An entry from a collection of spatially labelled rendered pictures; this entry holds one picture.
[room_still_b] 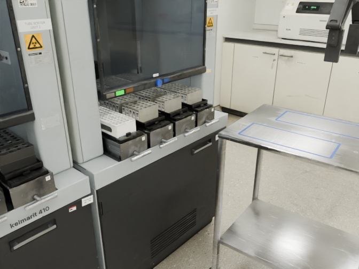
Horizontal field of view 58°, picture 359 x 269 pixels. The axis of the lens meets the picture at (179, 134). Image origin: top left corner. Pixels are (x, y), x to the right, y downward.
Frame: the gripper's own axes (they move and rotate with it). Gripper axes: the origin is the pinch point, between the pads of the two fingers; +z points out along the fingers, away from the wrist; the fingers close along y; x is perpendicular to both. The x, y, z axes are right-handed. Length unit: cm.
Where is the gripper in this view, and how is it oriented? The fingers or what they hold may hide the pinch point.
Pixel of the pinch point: (342, 52)
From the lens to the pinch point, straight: 87.0
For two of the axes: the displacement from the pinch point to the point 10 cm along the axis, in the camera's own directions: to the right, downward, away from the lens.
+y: 6.7, -3.0, 6.8
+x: -7.4, -2.7, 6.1
